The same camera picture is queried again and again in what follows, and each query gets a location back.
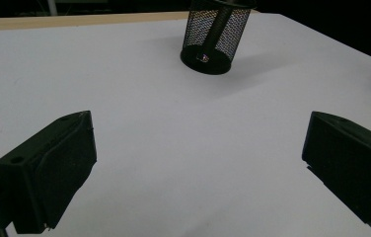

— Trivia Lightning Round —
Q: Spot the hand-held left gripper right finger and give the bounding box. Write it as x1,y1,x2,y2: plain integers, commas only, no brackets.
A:
301,111,371,233

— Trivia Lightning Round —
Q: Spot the black mesh cup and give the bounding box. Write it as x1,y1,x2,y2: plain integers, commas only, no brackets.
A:
180,0,258,76

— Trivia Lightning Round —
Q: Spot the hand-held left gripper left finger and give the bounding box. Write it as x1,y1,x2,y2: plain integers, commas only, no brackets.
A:
0,110,98,235

